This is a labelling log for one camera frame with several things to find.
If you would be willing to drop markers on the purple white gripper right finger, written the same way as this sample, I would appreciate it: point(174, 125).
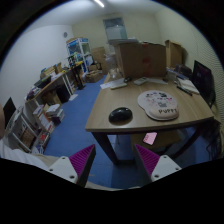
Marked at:
point(155, 166)

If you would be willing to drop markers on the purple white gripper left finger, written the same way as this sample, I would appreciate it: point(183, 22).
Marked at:
point(75, 168)

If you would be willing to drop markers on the black computer mouse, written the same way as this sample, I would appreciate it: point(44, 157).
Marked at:
point(120, 114)

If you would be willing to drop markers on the pink puppy mouse pad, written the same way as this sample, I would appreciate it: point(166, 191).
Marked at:
point(158, 105)

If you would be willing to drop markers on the pink paper note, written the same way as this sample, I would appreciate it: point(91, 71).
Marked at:
point(150, 138)

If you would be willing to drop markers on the stack of books on floor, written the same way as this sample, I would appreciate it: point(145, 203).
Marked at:
point(55, 113)

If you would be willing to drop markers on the white bookshelf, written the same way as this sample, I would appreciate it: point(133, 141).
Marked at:
point(20, 132)

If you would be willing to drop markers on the wooden desk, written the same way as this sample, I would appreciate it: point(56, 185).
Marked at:
point(193, 111)

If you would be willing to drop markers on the black pen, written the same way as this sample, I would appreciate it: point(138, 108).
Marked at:
point(184, 90)

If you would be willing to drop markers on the side desk with clutter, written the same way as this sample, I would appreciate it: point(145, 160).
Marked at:
point(52, 85)

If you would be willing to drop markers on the white remote control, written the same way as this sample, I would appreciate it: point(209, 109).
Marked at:
point(140, 81)

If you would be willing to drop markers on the white keyboard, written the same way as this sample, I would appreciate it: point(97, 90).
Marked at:
point(118, 86)

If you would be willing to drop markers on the black monitor left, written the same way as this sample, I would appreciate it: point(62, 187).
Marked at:
point(9, 109)

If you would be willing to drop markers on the black monitor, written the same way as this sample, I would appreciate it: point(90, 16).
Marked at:
point(203, 80)
point(9, 109)

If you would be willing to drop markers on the cardboard box on floor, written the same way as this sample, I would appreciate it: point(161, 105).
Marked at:
point(93, 77)

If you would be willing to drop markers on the black monitor right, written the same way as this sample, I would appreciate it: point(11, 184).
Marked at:
point(203, 80)

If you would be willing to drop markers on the large cardboard box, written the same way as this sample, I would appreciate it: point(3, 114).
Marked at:
point(136, 60)

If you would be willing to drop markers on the tall cardboard box right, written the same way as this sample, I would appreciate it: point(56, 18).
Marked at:
point(173, 53)

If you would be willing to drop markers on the blue glass display cabinet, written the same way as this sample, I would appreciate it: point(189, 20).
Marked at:
point(81, 50)

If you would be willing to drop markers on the window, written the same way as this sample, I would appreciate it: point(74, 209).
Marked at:
point(115, 28)

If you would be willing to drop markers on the ceiling light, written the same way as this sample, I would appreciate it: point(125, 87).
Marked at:
point(99, 3)

